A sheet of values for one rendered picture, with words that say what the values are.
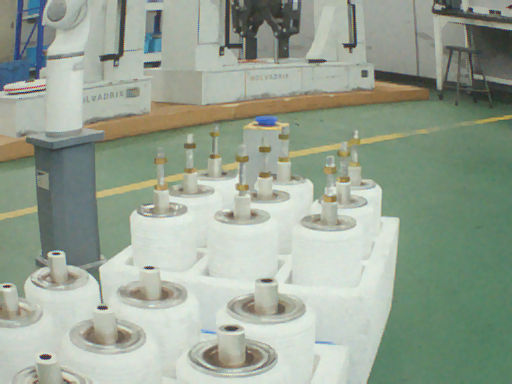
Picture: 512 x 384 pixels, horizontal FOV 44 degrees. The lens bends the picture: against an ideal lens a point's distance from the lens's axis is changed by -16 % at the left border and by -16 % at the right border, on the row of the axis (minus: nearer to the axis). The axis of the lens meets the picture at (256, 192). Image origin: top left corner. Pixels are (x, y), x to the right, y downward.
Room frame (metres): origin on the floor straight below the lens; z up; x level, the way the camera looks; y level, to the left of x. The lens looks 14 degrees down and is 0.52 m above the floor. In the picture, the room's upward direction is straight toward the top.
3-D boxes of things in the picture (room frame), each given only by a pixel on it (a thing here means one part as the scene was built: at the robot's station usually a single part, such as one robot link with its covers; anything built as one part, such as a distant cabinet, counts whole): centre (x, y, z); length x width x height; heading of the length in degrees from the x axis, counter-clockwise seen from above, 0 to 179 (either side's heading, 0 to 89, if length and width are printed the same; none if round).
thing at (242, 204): (0.97, 0.02, 0.26); 0.02 x 0.02 x 0.03
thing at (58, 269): (0.70, 0.22, 0.26); 0.02 x 0.02 x 0.03
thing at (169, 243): (1.00, 0.13, 0.16); 0.10 x 0.10 x 0.18
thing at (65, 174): (1.45, 0.41, 0.15); 0.15 x 0.15 x 0.30; 45
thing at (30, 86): (3.16, 1.10, 0.29); 0.30 x 0.30 x 0.06
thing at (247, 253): (0.97, 0.02, 0.16); 0.10 x 0.10 x 0.18
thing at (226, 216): (0.97, 0.02, 0.25); 0.08 x 0.08 x 0.01
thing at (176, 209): (1.00, 0.13, 0.25); 0.08 x 0.08 x 0.01
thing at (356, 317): (1.08, -0.01, 0.09); 0.39 x 0.39 x 0.18; 74
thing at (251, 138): (1.38, -0.02, 0.16); 0.07 x 0.07 x 0.31; 74
